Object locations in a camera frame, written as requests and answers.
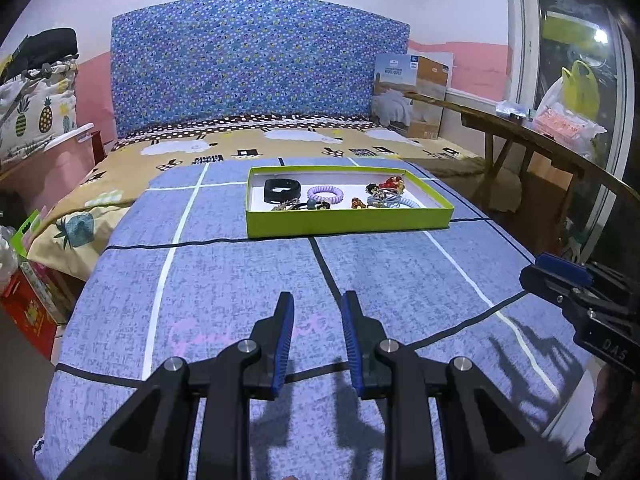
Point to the yellow plastic bag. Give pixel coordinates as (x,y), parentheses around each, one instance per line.
(580,90)

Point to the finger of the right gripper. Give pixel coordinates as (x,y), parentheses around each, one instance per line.
(559,290)
(565,267)

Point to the pink storage box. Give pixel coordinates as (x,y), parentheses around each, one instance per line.
(45,177)

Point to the pink packaged goods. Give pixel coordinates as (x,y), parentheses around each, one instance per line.
(567,128)

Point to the cardboard product box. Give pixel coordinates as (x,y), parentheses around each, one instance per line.
(397,75)

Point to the tan patterned bedsheet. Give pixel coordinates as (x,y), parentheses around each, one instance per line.
(74,234)

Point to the black wide band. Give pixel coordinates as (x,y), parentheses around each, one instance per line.
(281,190)

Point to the grey hair tie white flower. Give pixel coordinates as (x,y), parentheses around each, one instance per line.
(384,201)

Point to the green shallow tray box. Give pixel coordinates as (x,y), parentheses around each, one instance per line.
(347,190)

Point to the black cord teal bead tie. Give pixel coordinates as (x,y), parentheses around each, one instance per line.
(311,205)

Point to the red bead gold charm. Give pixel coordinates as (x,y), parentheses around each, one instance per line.
(392,185)

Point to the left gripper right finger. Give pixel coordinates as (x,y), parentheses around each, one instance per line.
(368,350)

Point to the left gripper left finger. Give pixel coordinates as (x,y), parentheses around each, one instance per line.
(273,335)

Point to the blue patterned headboard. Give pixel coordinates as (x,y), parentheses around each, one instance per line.
(205,59)

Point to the black bag on top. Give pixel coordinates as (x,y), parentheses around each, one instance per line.
(51,45)

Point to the pineapple print bag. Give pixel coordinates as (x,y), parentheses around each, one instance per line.
(37,107)

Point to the red gift box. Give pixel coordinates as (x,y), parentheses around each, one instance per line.
(28,301)

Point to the blue grid blanket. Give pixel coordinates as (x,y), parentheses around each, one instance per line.
(180,277)

